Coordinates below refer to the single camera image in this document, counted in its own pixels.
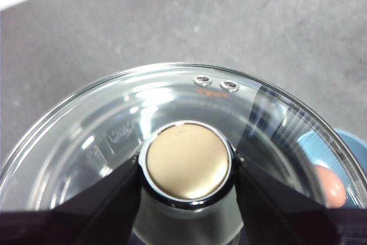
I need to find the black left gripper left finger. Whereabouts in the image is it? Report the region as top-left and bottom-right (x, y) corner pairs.
(0, 156), (143, 245)

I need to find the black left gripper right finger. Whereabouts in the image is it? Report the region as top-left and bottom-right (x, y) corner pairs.
(236, 157), (367, 245)

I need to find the beige egg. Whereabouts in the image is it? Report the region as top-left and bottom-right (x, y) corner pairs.
(314, 164), (347, 209)

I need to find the glass lid with green knob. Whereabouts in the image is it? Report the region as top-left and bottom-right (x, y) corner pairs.
(0, 61), (367, 245)

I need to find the pale green electric steamer pot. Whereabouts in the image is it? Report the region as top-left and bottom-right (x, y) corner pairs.
(17, 78), (339, 220)

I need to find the blue ribbed bowl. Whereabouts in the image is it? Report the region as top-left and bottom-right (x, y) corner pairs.
(296, 129), (367, 208)

